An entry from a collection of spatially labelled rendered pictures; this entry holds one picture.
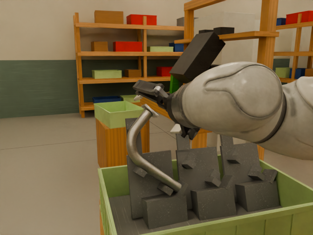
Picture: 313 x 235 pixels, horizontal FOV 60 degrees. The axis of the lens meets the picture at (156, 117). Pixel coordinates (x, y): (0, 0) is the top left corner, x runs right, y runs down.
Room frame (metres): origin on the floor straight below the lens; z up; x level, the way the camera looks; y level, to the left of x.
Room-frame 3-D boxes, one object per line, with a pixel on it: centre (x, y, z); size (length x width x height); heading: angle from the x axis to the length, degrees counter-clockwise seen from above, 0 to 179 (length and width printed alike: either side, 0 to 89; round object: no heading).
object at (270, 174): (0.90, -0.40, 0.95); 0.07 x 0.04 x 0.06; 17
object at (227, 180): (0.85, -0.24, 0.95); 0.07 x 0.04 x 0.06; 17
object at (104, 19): (6.59, 0.34, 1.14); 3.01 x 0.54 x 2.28; 111
